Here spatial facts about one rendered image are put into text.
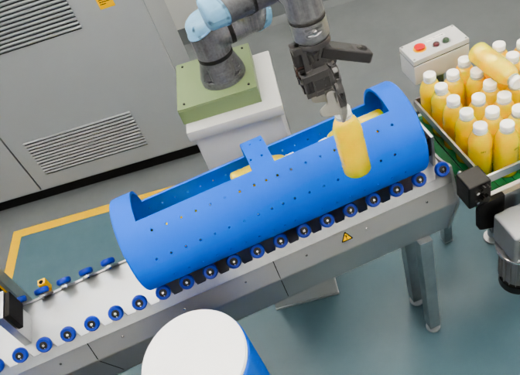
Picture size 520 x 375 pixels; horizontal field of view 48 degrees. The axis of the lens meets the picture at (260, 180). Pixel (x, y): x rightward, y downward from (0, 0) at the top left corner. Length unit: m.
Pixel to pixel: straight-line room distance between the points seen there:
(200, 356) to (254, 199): 0.42
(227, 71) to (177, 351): 0.87
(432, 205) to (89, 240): 2.16
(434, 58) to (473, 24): 2.04
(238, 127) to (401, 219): 0.59
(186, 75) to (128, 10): 1.03
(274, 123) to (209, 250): 0.52
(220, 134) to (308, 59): 0.75
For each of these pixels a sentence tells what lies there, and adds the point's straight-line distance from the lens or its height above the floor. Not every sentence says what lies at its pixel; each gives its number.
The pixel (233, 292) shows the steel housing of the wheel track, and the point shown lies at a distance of 1.80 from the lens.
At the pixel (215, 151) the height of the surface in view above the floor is 1.03.
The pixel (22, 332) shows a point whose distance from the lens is 1.91.
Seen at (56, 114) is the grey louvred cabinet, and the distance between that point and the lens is 3.41.
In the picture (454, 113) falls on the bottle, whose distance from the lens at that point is 1.85.
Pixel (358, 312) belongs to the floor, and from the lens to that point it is 2.67.
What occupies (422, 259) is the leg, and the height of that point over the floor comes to 0.54.
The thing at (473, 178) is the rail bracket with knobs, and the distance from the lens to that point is 1.74.
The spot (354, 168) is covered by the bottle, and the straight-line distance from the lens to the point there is 1.41.
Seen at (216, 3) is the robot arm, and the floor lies 1.74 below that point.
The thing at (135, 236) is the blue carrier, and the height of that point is 1.20.
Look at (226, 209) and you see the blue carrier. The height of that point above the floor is 1.18.
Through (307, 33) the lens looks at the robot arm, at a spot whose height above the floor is 1.66.
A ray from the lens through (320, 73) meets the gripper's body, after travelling 1.24.
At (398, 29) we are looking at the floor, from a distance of 4.10.
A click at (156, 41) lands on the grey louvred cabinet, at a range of 3.09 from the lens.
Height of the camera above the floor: 2.31
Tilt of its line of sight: 45 degrees down
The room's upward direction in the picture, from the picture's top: 22 degrees counter-clockwise
